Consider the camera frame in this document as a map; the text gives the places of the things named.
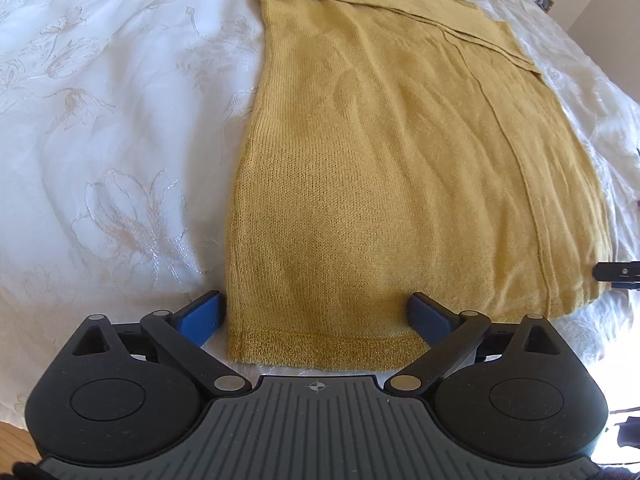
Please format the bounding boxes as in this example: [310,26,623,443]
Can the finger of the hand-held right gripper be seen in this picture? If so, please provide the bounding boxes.
[593,261,640,289]

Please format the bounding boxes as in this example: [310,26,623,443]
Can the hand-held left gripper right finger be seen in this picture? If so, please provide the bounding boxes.
[384,292,568,394]

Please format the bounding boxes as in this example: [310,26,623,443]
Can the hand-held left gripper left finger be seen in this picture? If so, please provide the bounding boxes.
[70,290,252,395]

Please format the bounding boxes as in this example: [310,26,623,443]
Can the yellow knit sweater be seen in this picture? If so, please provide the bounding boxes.
[223,0,614,374]

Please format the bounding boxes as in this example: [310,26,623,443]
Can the white floral bedspread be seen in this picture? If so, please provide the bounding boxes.
[0,0,640,431]

